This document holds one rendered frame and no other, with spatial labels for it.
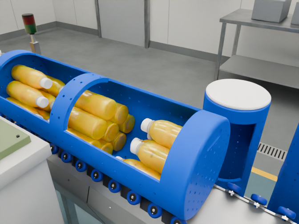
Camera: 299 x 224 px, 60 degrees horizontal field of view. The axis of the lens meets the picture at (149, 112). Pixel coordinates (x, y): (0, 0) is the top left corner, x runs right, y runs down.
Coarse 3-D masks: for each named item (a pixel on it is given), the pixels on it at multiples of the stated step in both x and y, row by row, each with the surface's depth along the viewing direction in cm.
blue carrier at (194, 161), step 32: (0, 64) 96; (32, 64) 111; (64, 64) 96; (0, 96) 94; (64, 96) 77; (128, 96) 93; (160, 96) 75; (32, 128) 88; (64, 128) 76; (192, 128) 59; (224, 128) 67; (96, 160) 71; (192, 160) 55; (160, 192) 60; (192, 192) 61
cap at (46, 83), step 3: (45, 78) 96; (42, 81) 96; (45, 81) 96; (48, 81) 97; (51, 81) 98; (42, 84) 96; (45, 84) 96; (48, 84) 97; (51, 84) 98; (45, 87) 96; (48, 87) 97
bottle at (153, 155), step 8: (144, 144) 70; (152, 144) 69; (160, 144) 70; (136, 152) 71; (144, 152) 68; (152, 152) 67; (160, 152) 66; (168, 152) 66; (144, 160) 68; (152, 160) 66; (160, 160) 65; (152, 168) 67; (160, 168) 65
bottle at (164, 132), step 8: (152, 120) 72; (160, 120) 71; (152, 128) 70; (160, 128) 68; (168, 128) 68; (176, 128) 67; (152, 136) 70; (160, 136) 68; (168, 136) 67; (176, 136) 66; (168, 144) 67
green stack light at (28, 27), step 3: (24, 24) 148; (27, 24) 147; (30, 24) 148; (33, 24) 149; (24, 27) 149; (27, 27) 148; (30, 27) 148; (33, 27) 149; (27, 30) 149; (30, 30) 149; (33, 30) 150; (36, 30) 152
